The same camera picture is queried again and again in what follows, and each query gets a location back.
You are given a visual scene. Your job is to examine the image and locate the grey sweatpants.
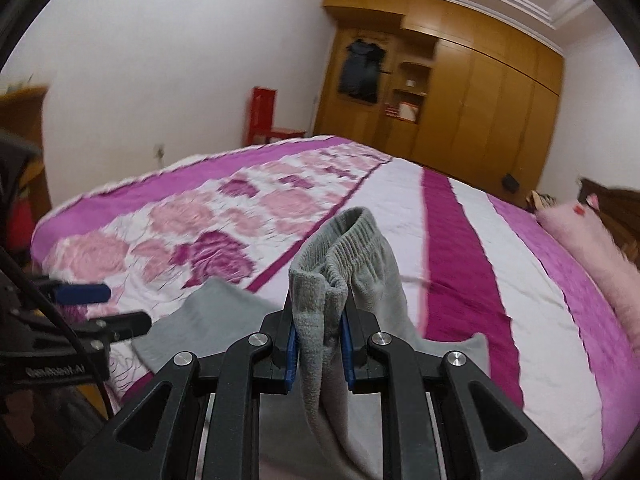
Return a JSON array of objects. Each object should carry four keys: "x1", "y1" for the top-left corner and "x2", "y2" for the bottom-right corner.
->
[{"x1": 134, "y1": 207, "x2": 490, "y2": 479}]

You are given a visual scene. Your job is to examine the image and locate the wooden side cabinet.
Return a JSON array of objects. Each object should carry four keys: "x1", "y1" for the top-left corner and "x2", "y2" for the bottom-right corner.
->
[{"x1": 0, "y1": 79, "x2": 54, "y2": 241}]

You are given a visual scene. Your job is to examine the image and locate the purple and white bedspread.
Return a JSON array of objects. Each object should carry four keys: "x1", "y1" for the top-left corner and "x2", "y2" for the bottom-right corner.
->
[{"x1": 32, "y1": 136, "x2": 639, "y2": 479}]

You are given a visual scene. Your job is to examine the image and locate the red folding chair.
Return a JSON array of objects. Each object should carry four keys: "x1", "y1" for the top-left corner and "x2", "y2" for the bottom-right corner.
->
[{"x1": 245, "y1": 87, "x2": 306, "y2": 145}]

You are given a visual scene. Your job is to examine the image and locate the small black speaker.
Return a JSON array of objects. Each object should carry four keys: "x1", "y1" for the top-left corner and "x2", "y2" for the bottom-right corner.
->
[{"x1": 501, "y1": 174, "x2": 520, "y2": 194}]

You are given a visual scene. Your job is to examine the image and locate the pink checked pillow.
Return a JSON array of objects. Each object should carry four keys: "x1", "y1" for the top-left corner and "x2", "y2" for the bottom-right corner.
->
[{"x1": 535, "y1": 200, "x2": 640, "y2": 356}]

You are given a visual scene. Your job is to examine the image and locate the dark jacket hanging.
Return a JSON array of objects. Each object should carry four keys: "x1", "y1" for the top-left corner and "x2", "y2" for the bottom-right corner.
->
[{"x1": 337, "y1": 38, "x2": 386, "y2": 104}]

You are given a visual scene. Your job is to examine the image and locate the yellow wooden wardrobe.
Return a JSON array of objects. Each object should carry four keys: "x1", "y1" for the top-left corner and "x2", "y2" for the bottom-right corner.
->
[{"x1": 314, "y1": 0, "x2": 564, "y2": 203}]

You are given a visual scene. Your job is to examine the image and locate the dark wooden headboard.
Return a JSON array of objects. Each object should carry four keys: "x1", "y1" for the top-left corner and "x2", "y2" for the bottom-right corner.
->
[{"x1": 578, "y1": 178, "x2": 639, "y2": 266}]

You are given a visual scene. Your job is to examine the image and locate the black cable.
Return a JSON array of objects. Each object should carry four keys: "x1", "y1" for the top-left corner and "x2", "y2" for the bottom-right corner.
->
[{"x1": 0, "y1": 246, "x2": 116, "y2": 421}]

